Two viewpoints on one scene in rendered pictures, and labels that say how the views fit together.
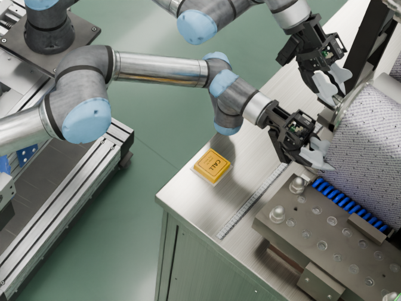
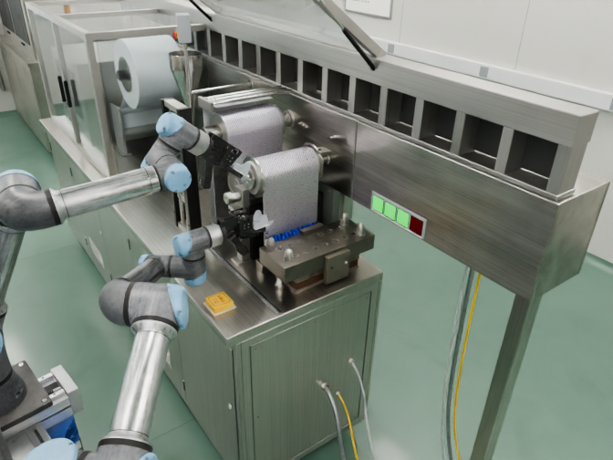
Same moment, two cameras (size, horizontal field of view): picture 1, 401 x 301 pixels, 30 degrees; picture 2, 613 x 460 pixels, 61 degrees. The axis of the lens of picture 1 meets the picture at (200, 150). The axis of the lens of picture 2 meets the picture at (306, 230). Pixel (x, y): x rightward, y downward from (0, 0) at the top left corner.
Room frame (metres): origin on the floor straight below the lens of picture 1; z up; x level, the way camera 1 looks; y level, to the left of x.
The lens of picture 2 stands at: (0.20, 1.14, 2.00)
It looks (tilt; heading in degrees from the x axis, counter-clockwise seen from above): 30 degrees down; 292
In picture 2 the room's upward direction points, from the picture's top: 1 degrees clockwise
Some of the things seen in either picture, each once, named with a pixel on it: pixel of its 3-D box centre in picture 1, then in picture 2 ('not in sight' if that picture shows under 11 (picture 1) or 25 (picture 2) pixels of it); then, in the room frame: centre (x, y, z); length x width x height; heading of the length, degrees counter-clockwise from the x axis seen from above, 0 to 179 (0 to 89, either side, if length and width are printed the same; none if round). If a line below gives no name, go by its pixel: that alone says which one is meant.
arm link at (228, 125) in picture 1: (228, 108); (189, 267); (1.11, -0.05, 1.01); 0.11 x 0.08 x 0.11; 21
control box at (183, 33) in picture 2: not in sight; (181, 27); (1.47, -0.63, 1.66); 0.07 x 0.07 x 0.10; 38
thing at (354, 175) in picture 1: (366, 185); (291, 210); (0.89, -0.39, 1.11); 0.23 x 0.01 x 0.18; 59
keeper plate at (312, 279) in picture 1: (319, 287); (337, 266); (0.68, -0.33, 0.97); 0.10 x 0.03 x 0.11; 59
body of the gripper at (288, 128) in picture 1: (286, 126); (234, 226); (1.01, -0.19, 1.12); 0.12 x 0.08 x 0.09; 59
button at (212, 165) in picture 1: (212, 165); (219, 302); (0.99, -0.04, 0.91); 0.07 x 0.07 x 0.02; 59
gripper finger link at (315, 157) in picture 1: (317, 157); (264, 221); (0.94, -0.28, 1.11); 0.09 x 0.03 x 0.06; 58
